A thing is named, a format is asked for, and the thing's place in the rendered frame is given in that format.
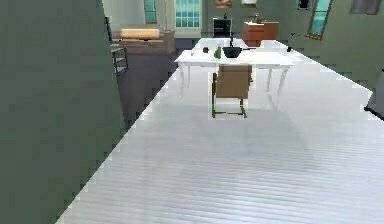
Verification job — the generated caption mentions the orange wooden cabinet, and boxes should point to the orange wooden cabinet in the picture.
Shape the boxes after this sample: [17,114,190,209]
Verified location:
[241,21,280,48]

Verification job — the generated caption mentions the black metal shelf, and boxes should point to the black metal shelf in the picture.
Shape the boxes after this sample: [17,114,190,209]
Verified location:
[110,46,129,76]

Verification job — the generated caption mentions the narrow teal window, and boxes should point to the narrow teal window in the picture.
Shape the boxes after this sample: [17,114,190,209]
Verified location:
[143,0,158,25]

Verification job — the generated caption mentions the white dining table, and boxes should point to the white dining table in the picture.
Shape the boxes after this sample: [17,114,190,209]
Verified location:
[174,37,296,111]

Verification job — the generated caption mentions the teal paned window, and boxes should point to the teal paned window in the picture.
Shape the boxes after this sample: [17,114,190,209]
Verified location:
[174,0,202,29]

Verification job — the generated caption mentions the brown chair green legs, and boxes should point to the brown chair green legs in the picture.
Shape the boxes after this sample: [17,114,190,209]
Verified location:
[211,64,254,120]

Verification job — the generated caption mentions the teal window brown frame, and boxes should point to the teal window brown frame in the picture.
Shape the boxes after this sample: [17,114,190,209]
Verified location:
[306,0,335,41]

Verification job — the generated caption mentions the black television set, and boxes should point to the black television set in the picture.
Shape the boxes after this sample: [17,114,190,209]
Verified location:
[104,16,113,43]

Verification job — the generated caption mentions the brown sofa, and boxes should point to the brown sofa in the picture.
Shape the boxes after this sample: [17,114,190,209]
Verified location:
[111,27,176,56]

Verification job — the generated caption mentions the grey framed picture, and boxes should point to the grey framed picture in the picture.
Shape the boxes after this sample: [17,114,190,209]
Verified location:
[349,0,383,16]

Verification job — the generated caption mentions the black floor lamp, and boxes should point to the black floor lamp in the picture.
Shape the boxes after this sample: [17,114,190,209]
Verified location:
[286,32,298,53]

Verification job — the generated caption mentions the black pot with handle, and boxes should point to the black pot with handle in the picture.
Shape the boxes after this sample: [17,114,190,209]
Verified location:
[222,46,257,59]

